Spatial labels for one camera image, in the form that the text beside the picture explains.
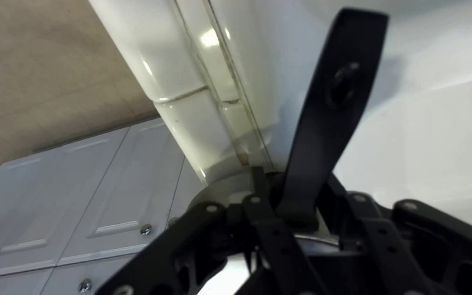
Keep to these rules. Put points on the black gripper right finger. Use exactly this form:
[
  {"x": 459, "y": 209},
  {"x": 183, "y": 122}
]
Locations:
[{"x": 437, "y": 246}]

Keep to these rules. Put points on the white sink basin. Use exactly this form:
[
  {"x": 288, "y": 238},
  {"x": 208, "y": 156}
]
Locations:
[{"x": 437, "y": 153}]

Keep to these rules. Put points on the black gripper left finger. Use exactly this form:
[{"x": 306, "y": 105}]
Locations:
[{"x": 192, "y": 235}]

